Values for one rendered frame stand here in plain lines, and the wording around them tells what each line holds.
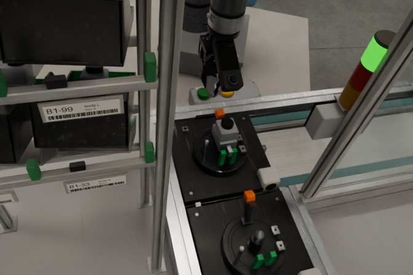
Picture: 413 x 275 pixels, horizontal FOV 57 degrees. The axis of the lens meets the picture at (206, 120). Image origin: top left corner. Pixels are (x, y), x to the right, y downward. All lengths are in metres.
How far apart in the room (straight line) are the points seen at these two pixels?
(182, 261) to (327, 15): 2.90
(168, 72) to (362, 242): 0.82
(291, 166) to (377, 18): 2.75
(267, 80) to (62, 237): 0.82
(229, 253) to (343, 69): 2.31
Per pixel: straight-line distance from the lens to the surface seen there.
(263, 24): 1.63
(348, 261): 1.08
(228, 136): 0.89
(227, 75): 0.82
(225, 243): 0.85
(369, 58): 0.70
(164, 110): 0.46
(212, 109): 1.10
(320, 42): 3.15
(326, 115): 0.78
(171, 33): 0.39
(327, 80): 2.84
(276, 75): 1.40
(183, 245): 0.88
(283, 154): 1.10
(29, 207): 1.06
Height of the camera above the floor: 1.77
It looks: 50 degrees down
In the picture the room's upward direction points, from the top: 11 degrees clockwise
